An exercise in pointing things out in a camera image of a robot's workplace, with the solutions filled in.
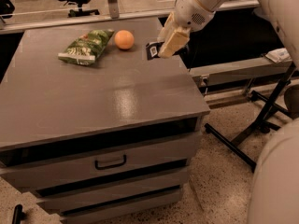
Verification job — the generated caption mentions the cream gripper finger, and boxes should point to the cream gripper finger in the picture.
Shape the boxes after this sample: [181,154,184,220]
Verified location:
[157,12,176,42]
[159,27,191,58]

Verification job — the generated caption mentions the blue rxbar blueberry wrapper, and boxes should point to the blue rxbar blueberry wrapper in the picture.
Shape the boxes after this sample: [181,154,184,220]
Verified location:
[146,42,163,61]

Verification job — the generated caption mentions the green chip bag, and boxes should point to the green chip bag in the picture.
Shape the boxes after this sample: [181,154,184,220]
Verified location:
[58,29,114,66]

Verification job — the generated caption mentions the black caster bottom left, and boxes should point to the black caster bottom left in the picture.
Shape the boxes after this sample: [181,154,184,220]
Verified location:
[12,204,25,224]

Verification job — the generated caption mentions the black metal stand legs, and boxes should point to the black metal stand legs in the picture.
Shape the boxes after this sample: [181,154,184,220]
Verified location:
[205,63,296,172]

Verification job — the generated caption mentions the grey drawer cabinet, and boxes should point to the grey drawer cabinet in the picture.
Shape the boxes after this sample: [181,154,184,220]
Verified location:
[0,18,209,224]

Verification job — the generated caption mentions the orange fruit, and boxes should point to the orange fruit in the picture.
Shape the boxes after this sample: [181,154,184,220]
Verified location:
[114,30,135,49]

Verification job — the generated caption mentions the grey metal shelf rail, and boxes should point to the grey metal shelf rail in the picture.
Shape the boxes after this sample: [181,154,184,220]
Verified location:
[190,57,292,109]

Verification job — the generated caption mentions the black drawer handle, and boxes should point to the black drawer handle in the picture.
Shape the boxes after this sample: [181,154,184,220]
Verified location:
[94,155,127,171]

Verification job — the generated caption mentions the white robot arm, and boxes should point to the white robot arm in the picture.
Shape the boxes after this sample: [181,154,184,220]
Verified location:
[158,0,299,224]

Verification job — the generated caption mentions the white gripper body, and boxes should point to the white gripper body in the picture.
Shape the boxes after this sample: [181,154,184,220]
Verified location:
[174,0,215,32]

